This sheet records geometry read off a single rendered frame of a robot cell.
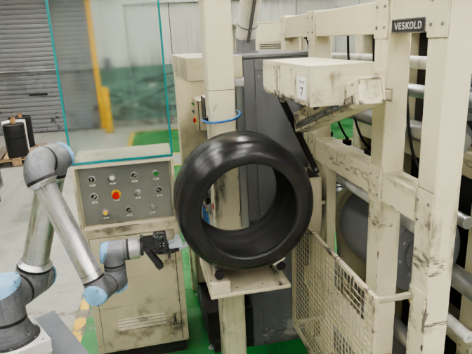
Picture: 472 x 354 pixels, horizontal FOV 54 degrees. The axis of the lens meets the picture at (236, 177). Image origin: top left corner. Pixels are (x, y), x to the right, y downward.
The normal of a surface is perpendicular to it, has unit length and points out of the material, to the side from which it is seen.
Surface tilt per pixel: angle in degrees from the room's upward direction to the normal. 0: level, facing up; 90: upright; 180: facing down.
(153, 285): 91
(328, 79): 90
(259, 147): 43
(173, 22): 90
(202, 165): 55
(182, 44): 90
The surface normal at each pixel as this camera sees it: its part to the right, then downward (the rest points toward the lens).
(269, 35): 0.16, 0.28
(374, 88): 0.18, -0.04
